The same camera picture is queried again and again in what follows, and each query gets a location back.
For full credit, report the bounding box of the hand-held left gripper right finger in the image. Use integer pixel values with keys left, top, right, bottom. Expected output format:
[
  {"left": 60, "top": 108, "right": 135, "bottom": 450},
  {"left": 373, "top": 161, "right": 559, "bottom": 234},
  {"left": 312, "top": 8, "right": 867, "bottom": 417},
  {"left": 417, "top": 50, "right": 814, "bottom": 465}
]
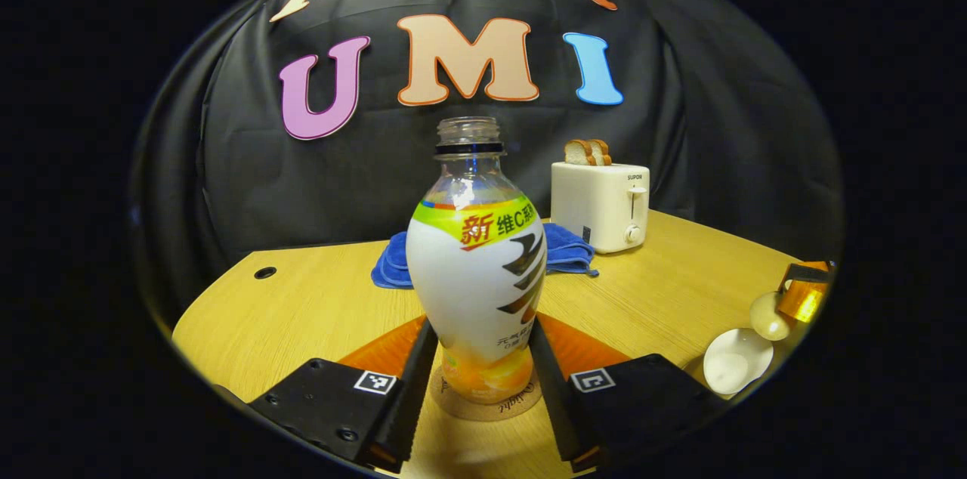
[{"left": 527, "top": 313, "right": 730, "bottom": 474}]

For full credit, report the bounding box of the cream ceramic teacup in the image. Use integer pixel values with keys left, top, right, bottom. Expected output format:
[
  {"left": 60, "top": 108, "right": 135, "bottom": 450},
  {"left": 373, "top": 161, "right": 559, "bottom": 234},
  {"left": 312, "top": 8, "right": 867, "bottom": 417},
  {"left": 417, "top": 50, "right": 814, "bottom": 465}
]
[{"left": 703, "top": 327, "right": 775, "bottom": 399}]

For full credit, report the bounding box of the blue folded towel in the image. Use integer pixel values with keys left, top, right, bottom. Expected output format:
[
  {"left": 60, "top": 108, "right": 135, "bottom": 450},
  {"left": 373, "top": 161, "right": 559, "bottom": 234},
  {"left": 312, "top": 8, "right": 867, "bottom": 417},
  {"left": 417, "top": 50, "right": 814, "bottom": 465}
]
[{"left": 370, "top": 222, "right": 600, "bottom": 289}]

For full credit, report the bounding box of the black backdrop cloth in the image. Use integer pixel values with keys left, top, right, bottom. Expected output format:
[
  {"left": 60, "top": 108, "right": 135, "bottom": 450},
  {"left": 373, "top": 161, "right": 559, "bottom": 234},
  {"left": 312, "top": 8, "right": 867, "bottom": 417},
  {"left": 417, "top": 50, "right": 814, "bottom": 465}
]
[{"left": 128, "top": 0, "right": 843, "bottom": 314}]

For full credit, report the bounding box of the round cork coaster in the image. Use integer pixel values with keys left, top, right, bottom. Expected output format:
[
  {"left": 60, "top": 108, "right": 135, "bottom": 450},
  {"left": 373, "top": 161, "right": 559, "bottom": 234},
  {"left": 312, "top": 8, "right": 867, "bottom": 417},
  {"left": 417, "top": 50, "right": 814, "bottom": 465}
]
[{"left": 429, "top": 366, "right": 543, "bottom": 422}]

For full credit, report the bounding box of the clear labelled water bottle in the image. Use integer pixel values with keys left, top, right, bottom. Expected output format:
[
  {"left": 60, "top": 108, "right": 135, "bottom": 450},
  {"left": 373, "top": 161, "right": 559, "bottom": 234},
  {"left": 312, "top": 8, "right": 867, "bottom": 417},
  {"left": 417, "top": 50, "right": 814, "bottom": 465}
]
[{"left": 406, "top": 116, "right": 548, "bottom": 404}]

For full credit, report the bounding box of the white toaster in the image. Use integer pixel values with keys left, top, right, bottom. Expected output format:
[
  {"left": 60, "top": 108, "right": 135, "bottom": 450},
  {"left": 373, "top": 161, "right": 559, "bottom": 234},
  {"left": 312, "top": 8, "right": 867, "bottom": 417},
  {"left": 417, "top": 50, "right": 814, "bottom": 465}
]
[{"left": 550, "top": 162, "right": 650, "bottom": 255}]

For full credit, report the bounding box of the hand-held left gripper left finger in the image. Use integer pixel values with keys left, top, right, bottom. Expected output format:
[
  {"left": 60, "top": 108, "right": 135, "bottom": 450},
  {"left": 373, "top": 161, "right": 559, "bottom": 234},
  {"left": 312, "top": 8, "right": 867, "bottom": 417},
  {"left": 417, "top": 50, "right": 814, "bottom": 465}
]
[{"left": 248, "top": 317, "right": 439, "bottom": 474}]

